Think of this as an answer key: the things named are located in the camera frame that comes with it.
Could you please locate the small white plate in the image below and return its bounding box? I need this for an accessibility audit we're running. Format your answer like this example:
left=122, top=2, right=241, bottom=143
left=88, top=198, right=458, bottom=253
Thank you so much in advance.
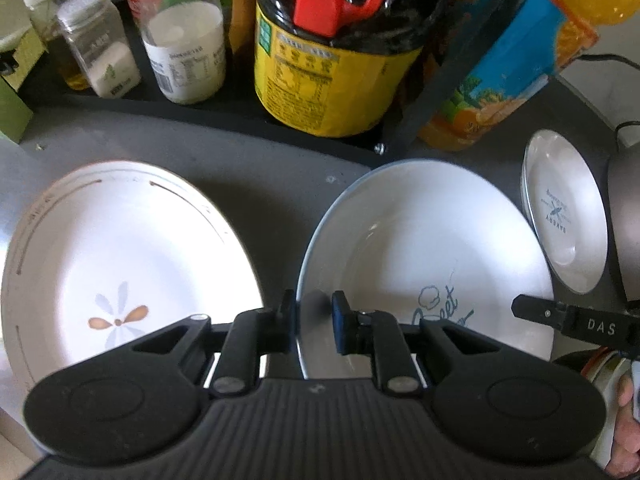
left=520, top=129, right=609, bottom=295

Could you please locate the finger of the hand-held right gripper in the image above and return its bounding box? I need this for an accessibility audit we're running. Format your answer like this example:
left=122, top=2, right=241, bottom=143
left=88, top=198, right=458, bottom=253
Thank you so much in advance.
left=512, top=294, right=570, bottom=335

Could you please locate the electric pressure cooker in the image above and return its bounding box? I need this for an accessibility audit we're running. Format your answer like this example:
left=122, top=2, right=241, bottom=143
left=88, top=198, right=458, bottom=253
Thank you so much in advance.
left=606, top=147, right=640, bottom=303

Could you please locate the orange juice bottle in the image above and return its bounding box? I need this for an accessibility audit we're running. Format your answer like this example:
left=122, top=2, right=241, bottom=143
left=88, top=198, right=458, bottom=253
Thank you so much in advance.
left=417, top=0, right=640, bottom=153

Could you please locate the small glass spice jar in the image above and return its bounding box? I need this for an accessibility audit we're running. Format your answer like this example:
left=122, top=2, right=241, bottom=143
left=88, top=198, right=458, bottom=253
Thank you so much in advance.
left=55, top=0, right=142, bottom=99

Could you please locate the green cardboard box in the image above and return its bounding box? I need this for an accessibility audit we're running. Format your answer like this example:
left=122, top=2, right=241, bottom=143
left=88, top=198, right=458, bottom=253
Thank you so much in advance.
left=0, top=25, right=51, bottom=145

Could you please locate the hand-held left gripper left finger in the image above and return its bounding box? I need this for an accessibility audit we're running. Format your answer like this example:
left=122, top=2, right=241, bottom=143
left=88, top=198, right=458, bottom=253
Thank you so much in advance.
left=131, top=290, right=299, bottom=397

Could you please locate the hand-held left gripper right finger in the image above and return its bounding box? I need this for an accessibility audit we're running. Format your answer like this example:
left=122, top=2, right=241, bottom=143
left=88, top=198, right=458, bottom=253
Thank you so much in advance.
left=332, top=291, right=496, bottom=395

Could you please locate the large white plate blue script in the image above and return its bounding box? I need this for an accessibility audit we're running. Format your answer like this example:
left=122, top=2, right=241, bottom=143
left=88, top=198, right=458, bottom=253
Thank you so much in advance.
left=296, top=158, right=556, bottom=381

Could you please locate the yellow squeeze bottle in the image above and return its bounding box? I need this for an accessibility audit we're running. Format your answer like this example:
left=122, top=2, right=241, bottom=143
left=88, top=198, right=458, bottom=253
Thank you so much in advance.
left=227, top=0, right=261, bottom=56

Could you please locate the white plate with flower print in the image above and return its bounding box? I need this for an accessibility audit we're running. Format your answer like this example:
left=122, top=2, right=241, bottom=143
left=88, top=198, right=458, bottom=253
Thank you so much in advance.
left=0, top=160, right=266, bottom=396

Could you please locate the person's right hand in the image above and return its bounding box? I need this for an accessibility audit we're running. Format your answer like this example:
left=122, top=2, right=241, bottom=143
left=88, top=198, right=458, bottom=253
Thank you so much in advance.
left=605, top=375, right=640, bottom=473

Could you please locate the black metal rack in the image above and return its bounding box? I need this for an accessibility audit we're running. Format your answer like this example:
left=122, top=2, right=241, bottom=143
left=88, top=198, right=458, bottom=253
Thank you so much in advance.
left=20, top=0, right=546, bottom=166

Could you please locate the white powder jar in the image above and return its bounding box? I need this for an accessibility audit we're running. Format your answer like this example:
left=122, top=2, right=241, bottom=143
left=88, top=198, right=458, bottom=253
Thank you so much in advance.
left=136, top=0, right=227, bottom=106

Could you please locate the black power cable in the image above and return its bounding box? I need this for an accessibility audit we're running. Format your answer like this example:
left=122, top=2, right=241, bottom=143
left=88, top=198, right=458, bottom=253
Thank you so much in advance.
left=575, top=51, right=640, bottom=148

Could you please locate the dark soy sauce bottle red handle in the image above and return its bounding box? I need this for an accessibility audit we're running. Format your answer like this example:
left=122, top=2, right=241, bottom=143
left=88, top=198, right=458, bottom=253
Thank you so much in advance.
left=252, top=0, right=451, bottom=139

